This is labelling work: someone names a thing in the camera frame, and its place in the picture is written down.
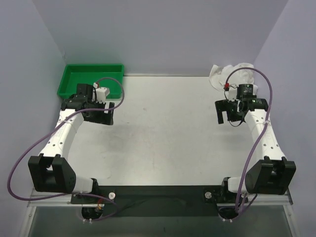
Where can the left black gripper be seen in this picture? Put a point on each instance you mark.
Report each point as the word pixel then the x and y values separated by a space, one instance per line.
pixel 104 114

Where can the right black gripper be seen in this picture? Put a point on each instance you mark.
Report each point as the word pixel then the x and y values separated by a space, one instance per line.
pixel 224 110

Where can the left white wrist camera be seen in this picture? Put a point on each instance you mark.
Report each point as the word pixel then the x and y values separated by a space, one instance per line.
pixel 100 93

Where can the white towel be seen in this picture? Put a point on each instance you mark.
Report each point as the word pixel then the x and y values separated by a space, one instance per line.
pixel 218 75

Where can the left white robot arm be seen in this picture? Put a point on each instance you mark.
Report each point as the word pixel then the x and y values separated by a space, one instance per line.
pixel 50 170

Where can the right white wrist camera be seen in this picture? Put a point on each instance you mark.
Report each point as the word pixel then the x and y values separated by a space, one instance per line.
pixel 230 91

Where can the green plastic tray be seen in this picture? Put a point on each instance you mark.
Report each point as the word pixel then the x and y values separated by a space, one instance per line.
pixel 87 74

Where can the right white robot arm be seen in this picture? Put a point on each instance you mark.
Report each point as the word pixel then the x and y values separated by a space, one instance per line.
pixel 272 172

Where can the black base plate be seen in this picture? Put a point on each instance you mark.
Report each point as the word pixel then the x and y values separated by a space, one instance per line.
pixel 160 201

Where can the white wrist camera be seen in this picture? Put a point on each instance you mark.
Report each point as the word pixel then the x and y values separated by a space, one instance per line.
pixel 230 91
pixel 100 93

